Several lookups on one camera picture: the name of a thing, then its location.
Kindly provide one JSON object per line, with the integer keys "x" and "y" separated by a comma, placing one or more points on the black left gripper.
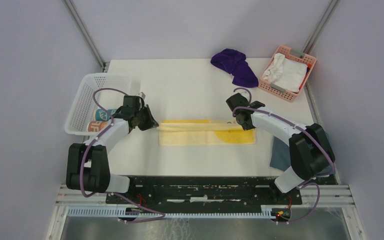
{"x": 150, "y": 122}

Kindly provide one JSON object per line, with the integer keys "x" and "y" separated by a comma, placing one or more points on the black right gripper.
{"x": 248, "y": 127}

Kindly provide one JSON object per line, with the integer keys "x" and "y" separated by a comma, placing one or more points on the yellow cloth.
{"x": 200, "y": 132}

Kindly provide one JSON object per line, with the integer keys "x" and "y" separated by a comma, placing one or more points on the teal bunny pattern towel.
{"x": 102, "y": 115}

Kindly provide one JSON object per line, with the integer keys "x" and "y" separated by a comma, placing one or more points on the cream rabbit text towel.
{"x": 95, "y": 126}

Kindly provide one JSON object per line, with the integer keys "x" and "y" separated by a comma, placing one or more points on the white plastic basket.
{"x": 83, "y": 108}

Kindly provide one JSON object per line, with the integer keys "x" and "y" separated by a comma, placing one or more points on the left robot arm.
{"x": 88, "y": 166}

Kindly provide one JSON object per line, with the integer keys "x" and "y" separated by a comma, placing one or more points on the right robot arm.
{"x": 284, "y": 129}

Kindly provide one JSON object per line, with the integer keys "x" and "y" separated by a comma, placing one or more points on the dark teal cloth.
{"x": 279, "y": 155}

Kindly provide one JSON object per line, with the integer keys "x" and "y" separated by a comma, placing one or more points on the purple cloth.
{"x": 234, "y": 63}

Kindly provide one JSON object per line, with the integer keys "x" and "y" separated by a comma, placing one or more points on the white cloth in basket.
{"x": 284, "y": 73}

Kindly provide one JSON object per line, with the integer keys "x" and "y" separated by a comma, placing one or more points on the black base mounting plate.
{"x": 208, "y": 195}

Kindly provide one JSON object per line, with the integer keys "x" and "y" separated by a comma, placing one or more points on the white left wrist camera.
{"x": 142, "y": 95}

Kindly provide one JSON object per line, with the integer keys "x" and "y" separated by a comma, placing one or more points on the white toothed cable rail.
{"x": 127, "y": 212}

